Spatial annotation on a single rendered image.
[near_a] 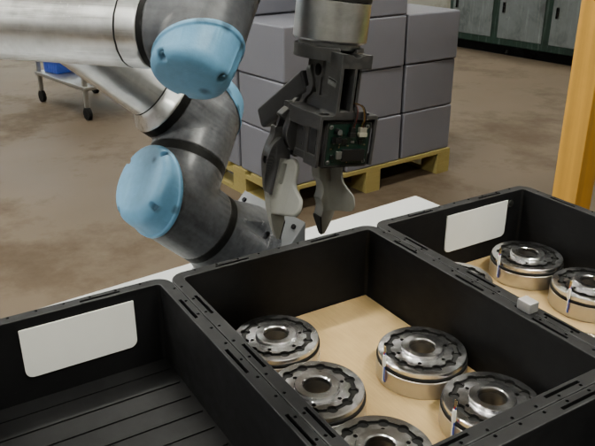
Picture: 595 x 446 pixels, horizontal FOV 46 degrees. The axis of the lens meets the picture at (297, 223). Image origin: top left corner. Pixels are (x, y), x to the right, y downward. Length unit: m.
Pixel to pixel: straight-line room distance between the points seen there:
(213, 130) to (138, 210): 0.16
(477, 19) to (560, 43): 1.07
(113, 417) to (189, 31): 0.41
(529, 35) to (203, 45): 7.27
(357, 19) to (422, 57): 3.09
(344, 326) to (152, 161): 0.35
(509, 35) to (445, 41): 4.11
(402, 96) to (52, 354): 3.11
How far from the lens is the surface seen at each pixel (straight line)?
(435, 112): 3.95
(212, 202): 1.00
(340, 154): 0.71
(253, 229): 1.06
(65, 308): 0.80
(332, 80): 0.70
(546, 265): 1.07
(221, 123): 1.04
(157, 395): 0.82
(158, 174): 0.97
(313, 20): 0.70
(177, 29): 0.63
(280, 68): 3.24
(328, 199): 0.79
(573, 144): 2.63
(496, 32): 8.08
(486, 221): 1.11
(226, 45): 0.63
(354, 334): 0.91
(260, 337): 0.83
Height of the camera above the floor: 1.31
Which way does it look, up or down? 23 degrees down
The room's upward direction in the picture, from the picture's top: straight up
